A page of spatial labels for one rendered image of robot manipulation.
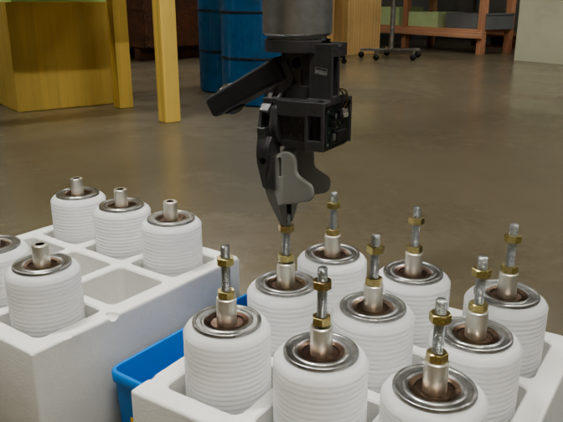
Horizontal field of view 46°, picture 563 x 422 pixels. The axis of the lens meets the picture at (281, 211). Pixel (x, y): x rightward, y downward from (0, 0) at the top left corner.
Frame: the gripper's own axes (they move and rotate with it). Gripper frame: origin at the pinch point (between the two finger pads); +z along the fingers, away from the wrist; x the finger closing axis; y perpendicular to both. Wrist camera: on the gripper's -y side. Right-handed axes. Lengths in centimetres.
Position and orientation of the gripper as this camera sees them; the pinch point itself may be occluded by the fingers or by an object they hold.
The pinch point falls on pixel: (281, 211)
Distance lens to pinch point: 78.5
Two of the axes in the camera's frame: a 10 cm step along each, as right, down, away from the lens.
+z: 0.0, 9.5, 3.1
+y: 8.6, 1.5, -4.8
